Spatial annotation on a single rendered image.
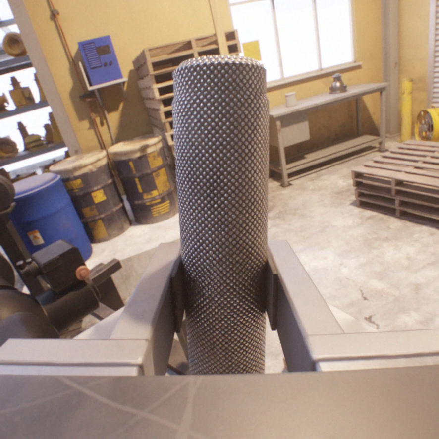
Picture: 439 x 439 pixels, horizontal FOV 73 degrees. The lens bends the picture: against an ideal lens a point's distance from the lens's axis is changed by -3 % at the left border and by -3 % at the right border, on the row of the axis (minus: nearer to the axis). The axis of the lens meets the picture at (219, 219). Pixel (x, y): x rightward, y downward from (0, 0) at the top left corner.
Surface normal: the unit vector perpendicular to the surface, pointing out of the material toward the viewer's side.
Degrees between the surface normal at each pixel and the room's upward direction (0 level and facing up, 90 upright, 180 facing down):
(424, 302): 0
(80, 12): 90
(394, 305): 0
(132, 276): 90
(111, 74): 90
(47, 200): 90
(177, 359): 0
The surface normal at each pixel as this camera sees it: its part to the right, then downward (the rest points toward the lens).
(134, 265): 0.33, 0.36
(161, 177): 0.74, 0.14
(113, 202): 0.89, 0.01
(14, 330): -0.14, -0.85
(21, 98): 0.01, 0.44
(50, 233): 0.55, 0.26
